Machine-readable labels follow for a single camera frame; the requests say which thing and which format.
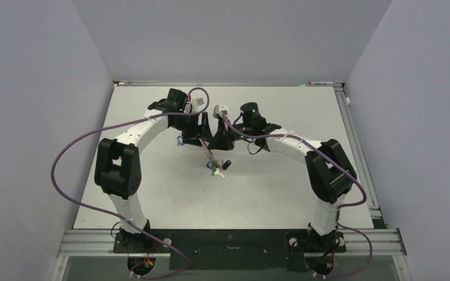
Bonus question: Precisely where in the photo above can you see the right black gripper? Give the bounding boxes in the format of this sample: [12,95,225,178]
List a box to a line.
[208,118,253,151]

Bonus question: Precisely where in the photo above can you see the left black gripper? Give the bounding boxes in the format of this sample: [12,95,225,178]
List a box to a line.
[171,112,212,147]

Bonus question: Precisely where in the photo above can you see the grey red keyring holder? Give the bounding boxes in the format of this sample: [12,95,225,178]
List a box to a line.
[199,139,220,167]

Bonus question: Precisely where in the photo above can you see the black key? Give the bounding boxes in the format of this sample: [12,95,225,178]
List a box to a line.
[221,160,231,170]

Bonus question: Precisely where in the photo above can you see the silver metal key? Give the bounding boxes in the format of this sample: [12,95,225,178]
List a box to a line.
[214,169,225,177]

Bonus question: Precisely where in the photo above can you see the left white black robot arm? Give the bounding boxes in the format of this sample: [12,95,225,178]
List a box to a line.
[94,88,209,252]

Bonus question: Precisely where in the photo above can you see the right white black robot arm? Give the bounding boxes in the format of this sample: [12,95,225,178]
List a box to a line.
[213,102,356,252]

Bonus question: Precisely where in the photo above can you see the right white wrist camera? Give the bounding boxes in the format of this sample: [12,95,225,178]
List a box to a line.
[213,105,229,119]

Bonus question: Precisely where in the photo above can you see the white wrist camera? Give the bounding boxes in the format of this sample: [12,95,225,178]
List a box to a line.
[213,105,229,119]
[184,98,205,114]

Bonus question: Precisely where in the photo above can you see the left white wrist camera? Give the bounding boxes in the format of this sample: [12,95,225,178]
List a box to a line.
[184,98,205,114]

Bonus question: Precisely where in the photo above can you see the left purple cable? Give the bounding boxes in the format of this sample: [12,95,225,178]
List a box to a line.
[50,87,210,280]

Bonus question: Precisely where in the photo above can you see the aluminium back rail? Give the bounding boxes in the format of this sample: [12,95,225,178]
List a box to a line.
[113,81,343,88]

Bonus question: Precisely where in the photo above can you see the aluminium rail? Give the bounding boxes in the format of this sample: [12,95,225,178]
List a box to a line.
[113,81,343,88]
[57,229,407,257]
[333,83,388,229]

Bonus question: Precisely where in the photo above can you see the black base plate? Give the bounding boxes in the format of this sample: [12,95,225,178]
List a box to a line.
[112,229,346,273]

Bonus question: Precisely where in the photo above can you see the aluminium front rail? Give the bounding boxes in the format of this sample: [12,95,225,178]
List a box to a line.
[57,229,407,257]

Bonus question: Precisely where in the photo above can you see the aluminium right side rail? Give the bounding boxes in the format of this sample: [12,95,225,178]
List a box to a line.
[333,83,388,229]

